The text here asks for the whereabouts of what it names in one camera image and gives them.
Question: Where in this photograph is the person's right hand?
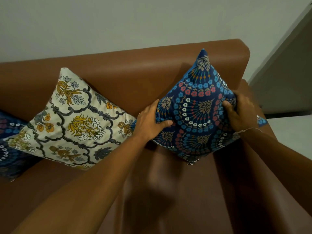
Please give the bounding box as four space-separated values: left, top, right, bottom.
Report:
222 91 259 134

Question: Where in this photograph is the brown leather sofa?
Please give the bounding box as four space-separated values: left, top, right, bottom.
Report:
0 39 312 234

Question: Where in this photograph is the grey door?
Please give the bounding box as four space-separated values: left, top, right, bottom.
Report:
249 2 312 115

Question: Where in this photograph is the cream floral patterned cushion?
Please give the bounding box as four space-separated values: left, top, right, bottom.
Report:
7 68 137 171

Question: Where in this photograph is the person's right forearm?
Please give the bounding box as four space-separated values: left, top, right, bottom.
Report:
240 129 312 217

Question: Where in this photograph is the thin white wrist thread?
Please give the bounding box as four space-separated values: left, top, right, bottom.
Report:
238 127 262 135

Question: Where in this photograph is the person's left forearm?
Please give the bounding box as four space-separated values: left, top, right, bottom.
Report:
11 135 152 234

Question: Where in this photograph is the blue floral patterned cushion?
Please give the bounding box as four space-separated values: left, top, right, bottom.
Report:
0 110 43 182
130 49 268 166

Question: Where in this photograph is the person's left hand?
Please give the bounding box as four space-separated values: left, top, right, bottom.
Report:
132 99 173 142

